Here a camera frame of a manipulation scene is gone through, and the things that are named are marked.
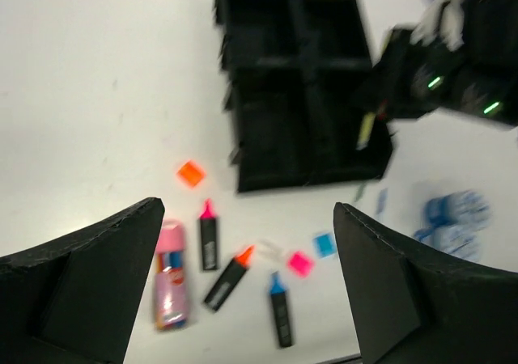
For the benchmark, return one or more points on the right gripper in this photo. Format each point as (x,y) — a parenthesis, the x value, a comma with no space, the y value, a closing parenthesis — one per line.
(409,80)

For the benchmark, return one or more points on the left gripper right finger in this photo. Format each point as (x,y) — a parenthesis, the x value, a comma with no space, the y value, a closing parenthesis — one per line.
(413,304)

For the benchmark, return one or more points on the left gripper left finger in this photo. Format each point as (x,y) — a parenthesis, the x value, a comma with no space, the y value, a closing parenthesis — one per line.
(75,299)

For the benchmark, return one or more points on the blue highlighter cap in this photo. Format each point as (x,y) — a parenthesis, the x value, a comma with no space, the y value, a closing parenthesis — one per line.
(325,245)

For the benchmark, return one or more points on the blue slim pen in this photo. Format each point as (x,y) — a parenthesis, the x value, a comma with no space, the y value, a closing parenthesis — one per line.
(381,204)

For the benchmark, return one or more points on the blue tip black highlighter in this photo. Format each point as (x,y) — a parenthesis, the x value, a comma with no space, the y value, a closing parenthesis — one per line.
(280,311)

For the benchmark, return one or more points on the clear pen cap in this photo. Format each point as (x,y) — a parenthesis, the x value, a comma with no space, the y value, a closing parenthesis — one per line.
(271,251)

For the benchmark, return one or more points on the green slim pen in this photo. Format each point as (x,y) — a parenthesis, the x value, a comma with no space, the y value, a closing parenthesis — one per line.
(360,192)

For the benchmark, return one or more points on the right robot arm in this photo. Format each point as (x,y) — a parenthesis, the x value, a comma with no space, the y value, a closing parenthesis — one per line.
(486,86)

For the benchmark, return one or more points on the pink bottle of pens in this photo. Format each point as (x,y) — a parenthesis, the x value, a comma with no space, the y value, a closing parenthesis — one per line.
(171,300)

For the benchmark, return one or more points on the black compartment tray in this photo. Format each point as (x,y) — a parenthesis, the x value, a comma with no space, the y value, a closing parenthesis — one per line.
(294,70)

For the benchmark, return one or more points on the pink highlighter cap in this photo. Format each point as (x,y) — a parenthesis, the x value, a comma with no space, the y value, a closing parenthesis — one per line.
(300,264)

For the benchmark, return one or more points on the pink tip black highlighter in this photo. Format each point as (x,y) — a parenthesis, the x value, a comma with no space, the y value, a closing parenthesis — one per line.
(208,226)

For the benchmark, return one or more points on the orange tip black highlighter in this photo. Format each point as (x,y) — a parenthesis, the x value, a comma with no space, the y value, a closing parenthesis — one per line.
(228,280)

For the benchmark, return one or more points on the orange highlighter cap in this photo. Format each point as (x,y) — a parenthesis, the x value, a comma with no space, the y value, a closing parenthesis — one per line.
(191,173)

